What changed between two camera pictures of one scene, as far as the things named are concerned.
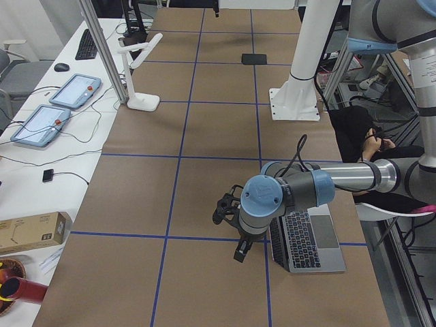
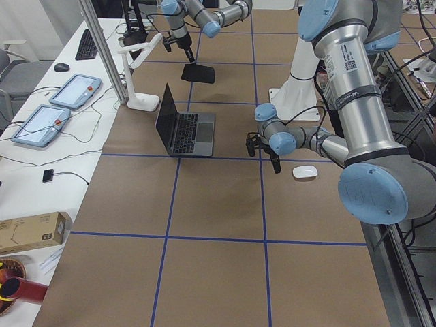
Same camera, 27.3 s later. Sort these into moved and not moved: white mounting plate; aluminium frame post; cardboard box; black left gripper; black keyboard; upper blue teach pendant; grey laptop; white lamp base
Moved: black left gripper; grey laptop
Not moved: white lamp base; white mounting plate; cardboard box; upper blue teach pendant; aluminium frame post; black keyboard
